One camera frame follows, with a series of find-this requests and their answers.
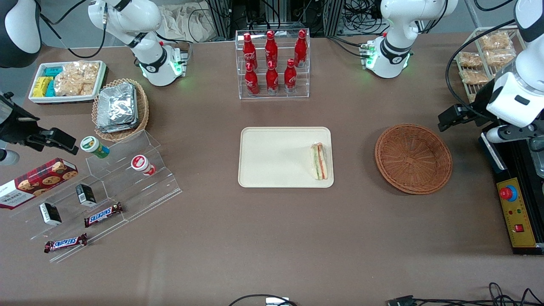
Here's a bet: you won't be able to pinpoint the white wire rack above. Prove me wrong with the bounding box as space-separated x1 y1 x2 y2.
457 26 530 105

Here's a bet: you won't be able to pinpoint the white rectangular snack tray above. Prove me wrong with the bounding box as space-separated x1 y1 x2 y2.
28 60 108 105

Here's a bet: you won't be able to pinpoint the black table cable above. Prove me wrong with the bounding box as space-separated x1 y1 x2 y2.
229 294 298 306

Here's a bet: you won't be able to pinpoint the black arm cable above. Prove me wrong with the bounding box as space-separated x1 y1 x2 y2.
40 0 107 59
445 19 517 122

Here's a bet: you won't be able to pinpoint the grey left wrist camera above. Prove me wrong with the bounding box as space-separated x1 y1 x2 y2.
486 125 539 144

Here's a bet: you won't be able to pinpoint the cream plastic serving tray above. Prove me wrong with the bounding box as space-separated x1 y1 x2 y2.
238 126 334 188

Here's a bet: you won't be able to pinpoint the small black carton box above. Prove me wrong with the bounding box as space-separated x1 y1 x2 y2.
76 184 97 207
39 203 62 226

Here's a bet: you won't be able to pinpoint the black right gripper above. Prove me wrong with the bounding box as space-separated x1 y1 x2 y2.
0 93 80 155

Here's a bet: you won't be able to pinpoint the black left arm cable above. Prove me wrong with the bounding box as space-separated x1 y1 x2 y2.
445 19 517 122

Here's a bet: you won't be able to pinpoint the triangle sandwich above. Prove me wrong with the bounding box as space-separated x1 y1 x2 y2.
309 143 329 181

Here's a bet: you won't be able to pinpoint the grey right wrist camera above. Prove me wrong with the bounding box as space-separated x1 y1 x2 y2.
0 148 20 167

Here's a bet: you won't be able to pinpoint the black cable connector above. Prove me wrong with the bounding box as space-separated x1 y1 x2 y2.
387 295 418 306

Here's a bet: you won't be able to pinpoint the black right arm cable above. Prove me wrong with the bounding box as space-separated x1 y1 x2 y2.
40 0 107 59

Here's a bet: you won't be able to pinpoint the clear plastic container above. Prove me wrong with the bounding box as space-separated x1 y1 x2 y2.
528 140 544 179

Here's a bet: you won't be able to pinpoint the wrapped pastry packet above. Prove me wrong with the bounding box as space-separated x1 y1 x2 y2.
460 69 489 85
484 49 517 68
479 32 513 51
458 51 483 68

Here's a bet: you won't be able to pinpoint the yellow control panel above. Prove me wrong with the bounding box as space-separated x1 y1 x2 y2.
496 177 538 249

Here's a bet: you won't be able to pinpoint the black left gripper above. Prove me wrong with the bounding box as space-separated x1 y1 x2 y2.
437 81 496 132

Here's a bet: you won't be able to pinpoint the black equipment box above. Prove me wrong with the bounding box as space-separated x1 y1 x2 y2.
479 132 544 255

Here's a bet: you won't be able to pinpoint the tangled background cables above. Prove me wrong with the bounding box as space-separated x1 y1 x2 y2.
329 0 389 56

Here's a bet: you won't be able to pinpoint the clear acrylic tiered shelf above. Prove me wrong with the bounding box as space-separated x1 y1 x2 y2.
8 130 183 264

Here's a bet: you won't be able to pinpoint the beige crumpled cloth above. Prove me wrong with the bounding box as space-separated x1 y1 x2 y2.
159 3 219 43

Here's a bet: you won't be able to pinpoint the Snickers chocolate bar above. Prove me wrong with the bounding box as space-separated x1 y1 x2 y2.
44 233 88 254
84 202 124 228

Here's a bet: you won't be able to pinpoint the yellow snack packet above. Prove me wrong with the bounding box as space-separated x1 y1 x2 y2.
33 76 54 98

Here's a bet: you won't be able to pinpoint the metal equipment rack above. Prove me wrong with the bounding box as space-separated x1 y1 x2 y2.
206 0 345 39

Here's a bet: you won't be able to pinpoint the red tartan cookie box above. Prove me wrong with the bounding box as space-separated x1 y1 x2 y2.
0 157 79 210

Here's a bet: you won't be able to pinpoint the clear acrylic bottle rack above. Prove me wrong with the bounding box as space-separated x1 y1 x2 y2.
235 29 311 100

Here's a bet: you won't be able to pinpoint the brown round wicker basket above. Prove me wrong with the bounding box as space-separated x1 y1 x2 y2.
374 123 453 195

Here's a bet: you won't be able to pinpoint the red white yogurt cup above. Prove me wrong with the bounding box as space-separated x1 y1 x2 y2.
130 155 157 176

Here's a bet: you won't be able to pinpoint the clear bag of crackers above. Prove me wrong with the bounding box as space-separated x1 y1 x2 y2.
54 61 100 96

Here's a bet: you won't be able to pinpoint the red cola bottle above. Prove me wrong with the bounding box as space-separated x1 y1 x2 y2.
284 59 297 94
266 60 279 95
242 33 258 71
245 63 259 96
265 30 278 68
295 29 308 68

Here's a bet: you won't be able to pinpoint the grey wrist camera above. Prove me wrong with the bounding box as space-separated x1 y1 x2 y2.
0 148 20 167
486 125 539 144

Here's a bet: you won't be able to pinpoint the green white yogurt cup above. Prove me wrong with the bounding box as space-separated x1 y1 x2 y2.
80 136 111 159

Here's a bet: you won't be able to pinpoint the light wicker basket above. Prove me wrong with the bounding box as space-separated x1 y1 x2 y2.
91 78 150 142

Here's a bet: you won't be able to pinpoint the foil wrapped package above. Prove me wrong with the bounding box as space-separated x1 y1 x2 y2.
96 82 139 126
97 121 139 133

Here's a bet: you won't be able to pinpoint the black cable bundle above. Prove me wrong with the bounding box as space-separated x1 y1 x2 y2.
414 282 544 306

